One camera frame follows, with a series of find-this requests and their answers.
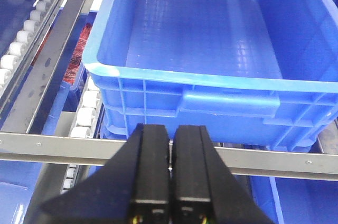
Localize red foil packets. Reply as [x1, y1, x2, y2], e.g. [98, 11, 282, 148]
[63, 23, 92, 84]

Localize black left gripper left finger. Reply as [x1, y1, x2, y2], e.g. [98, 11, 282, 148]
[29, 124, 170, 223]

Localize aluminium rack crossbar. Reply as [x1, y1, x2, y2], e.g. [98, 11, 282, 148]
[1, 132, 337, 181]

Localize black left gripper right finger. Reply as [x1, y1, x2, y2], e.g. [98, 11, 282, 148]
[172, 125, 272, 223]

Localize open blue crate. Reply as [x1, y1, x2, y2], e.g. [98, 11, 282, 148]
[82, 0, 337, 151]

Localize white roller conveyor track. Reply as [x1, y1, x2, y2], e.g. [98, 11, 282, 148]
[1, 0, 64, 96]

